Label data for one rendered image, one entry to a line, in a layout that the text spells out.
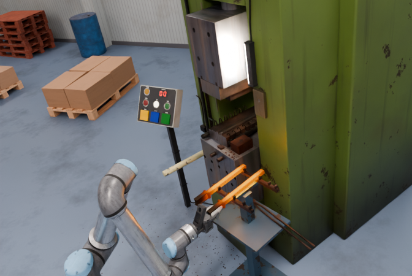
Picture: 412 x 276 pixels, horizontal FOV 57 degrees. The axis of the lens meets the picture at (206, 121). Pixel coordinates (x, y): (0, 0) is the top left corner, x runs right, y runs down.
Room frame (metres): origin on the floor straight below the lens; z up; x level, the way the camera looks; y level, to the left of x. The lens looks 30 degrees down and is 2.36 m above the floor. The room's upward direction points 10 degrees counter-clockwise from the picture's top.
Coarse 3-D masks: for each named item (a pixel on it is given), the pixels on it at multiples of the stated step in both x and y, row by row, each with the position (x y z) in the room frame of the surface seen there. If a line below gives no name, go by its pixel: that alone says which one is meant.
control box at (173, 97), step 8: (144, 88) 2.65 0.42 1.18; (152, 88) 2.61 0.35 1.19; (160, 88) 2.57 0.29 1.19; (168, 88) 2.54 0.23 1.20; (144, 96) 2.62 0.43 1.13; (152, 96) 2.58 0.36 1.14; (160, 96) 2.54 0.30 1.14; (168, 96) 2.51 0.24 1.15; (176, 96) 2.47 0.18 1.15; (152, 104) 2.55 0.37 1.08; (160, 104) 2.52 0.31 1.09; (176, 104) 2.45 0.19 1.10; (160, 112) 2.49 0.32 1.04; (168, 112) 2.45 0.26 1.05; (176, 112) 2.44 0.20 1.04; (144, 120) 2.53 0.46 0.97; (160, 120) 2.46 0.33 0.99; (176, 120) 2.42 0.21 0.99
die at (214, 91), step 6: (246, 78) 2.18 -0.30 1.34; (204, 84) 2.21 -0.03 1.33; (210, 84) 2.15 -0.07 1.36; (234, 84) 2.13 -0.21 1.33; (240, 84) 2.16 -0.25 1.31; (246, 84) 2.18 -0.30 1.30; (204, 90) 2.22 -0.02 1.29; (210, 90) 2.16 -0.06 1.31; (216, 90) 2.10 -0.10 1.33; (222, 90) 2.08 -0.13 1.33; (228, 90) 2.11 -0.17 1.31; (234, 90) 2.13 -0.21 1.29; (240, 90) 2.15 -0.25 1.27; (216, 96) 2.10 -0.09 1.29; (222, 96) 2.08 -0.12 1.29; (228, 96) 2.10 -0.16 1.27
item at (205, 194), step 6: (240, 168) 1.82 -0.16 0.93; (228, 174) 1.78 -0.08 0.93; (234, 174) 1.78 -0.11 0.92; (222, 180) 1.74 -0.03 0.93; (228, 180) 1.74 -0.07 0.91; (216, 186) 1.69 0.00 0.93; (204, 192) 1.65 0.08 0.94; (210, 192) 1.66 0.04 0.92; (198, 198) 1.61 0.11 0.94; (204, 198) 1.63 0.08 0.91; (198, 204) 1.60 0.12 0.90
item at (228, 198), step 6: (258, 174) 1.74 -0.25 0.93; (246, 180) 1.70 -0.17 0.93; (252, 180) 1.70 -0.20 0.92; (240, 186) 1.66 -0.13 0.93; (246, 186) 1.67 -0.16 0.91; (234, 192) 1.62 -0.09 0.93; (240, 192) 1.63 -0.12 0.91; (228, 198) 1.58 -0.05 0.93; (216, 204) 1.54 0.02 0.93; (222, 204) 1.54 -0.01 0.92; (210, 210) 1.51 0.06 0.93
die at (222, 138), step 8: (240, 112) 2.39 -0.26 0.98; (248, 112) 2.35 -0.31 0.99; (232, 120) 2.28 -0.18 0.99; (248, 120) 2.23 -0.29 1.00; (256, 120) 2.22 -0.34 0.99; (216, 128) 2.21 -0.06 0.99; (232, 128) 2.16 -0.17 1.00; (248, 128) 2.17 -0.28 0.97; (216, 136) 2.17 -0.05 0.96; (224, 136) 2.10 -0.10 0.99; (232, 136) 2.10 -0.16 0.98; (224, 144) 2.10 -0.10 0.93
